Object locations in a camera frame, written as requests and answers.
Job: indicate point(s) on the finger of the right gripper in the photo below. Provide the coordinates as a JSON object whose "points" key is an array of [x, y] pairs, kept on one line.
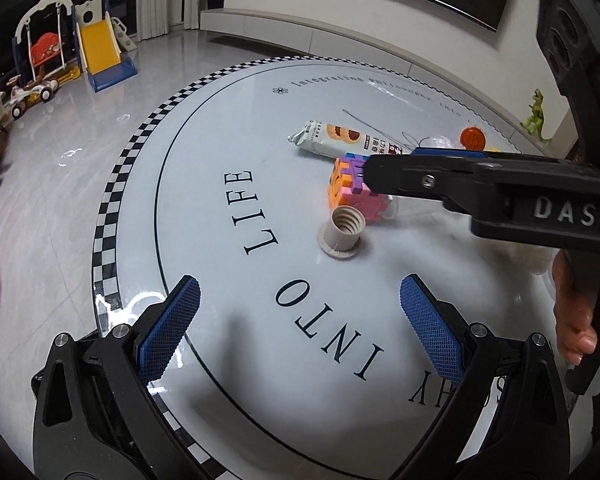
{"points": [[448, 152], [471, 181]]}

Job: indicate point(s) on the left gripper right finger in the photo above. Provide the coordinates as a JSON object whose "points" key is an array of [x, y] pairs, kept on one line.
{"points": [[506, 417]]}

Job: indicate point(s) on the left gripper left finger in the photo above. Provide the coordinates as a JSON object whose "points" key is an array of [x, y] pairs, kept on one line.
{"points": [[94, 416]]}

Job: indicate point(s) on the clear bag pink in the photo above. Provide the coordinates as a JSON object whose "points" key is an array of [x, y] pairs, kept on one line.
{"points": [[436, 142]]}

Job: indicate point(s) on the pink purple puzzle cube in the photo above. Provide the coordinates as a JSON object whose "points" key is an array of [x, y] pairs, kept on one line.
{"points": [[346, 187]]}

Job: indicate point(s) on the white snack wrapper packet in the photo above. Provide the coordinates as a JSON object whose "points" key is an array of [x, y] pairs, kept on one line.
{"points": [[332, 141]]}

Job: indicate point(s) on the beige threaded bottle cap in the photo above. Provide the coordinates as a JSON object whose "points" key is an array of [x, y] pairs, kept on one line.
{"points": [[340, 237]]}

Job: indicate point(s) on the clear plastic cup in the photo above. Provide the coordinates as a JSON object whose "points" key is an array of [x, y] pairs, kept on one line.
{"points": [[402, 208]]}

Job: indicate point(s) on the clear wrap bundle white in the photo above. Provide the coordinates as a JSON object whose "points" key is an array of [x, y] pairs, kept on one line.
{"points": [[534, 259]]}

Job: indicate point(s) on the person's right hand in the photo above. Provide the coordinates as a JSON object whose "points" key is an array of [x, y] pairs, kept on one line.
{"points": [[573, 312]]}

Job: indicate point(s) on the green toy dinosaur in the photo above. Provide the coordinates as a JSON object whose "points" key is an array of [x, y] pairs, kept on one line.
{"points": [[534, 123]]}

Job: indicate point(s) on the white toy car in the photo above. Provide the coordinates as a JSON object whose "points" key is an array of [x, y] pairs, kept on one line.
{"points": [[21, 99]]}

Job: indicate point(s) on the yellow toy slide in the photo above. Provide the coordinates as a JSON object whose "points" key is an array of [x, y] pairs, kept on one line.
{"points": [[104, 45]]}

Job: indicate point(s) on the toy swing red seat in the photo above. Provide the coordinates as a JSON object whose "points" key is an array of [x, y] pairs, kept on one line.
{"points": [[30, 55]]}

